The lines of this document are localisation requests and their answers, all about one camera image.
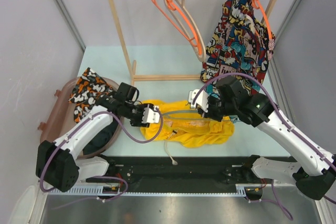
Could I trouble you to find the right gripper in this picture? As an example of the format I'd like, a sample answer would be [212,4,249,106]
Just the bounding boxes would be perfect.
[198,94,237,122]

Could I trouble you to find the yellow shorts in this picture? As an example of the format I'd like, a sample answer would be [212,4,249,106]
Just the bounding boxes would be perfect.
[144,100,235,148]

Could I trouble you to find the mint green hanger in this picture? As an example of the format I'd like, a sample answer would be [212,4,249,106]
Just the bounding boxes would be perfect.
[162,110,211,121]

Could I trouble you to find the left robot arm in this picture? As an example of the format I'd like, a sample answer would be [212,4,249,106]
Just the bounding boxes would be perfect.
[36,83,153,193]

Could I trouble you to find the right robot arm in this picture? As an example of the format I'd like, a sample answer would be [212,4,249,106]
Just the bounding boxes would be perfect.
[189,73,335,200]

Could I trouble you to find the camouflage orange shorts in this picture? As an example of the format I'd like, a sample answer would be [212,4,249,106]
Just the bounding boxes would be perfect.
[68,67,114,123]

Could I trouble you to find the comic print shorts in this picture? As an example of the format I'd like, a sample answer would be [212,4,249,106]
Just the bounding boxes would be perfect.
[200,0,275,94]

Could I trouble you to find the orange hanger right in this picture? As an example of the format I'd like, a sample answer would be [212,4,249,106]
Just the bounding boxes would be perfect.
[252,0,272,39]

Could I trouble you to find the orange hanger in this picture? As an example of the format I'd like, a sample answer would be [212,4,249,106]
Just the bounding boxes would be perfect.
[150,0,205,61]
[252,0,272,39]

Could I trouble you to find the beige wooden hanger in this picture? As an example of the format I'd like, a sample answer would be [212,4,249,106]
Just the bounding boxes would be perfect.
[164,0,206,62]

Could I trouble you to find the orange hanger left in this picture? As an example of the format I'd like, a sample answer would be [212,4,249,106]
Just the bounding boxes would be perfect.
[150,0,205,61]

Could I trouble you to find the wooden clothes rack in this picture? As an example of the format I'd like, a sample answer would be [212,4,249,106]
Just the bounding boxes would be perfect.
[101,0,289,102]

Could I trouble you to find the dark navy garment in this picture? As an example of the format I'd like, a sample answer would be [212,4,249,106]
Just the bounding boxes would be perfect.
[83,121,119,155]

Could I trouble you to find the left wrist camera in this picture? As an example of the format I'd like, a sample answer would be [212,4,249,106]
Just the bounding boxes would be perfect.
[142,104,160,124]

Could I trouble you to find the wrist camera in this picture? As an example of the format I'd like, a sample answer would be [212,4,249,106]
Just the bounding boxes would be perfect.
[188,89,209,112]
[142,104,160,124]

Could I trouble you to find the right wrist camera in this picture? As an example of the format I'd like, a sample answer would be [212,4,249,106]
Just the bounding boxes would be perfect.
[188,89,209,112]

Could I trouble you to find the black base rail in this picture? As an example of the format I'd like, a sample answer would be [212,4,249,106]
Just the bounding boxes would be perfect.
[86,155,287,193]

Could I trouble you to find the white cable duct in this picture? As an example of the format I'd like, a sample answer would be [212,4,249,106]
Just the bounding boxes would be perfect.
[49,184,261,198]

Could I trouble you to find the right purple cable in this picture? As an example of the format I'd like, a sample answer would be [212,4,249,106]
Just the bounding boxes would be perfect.
[191,73,336,221]

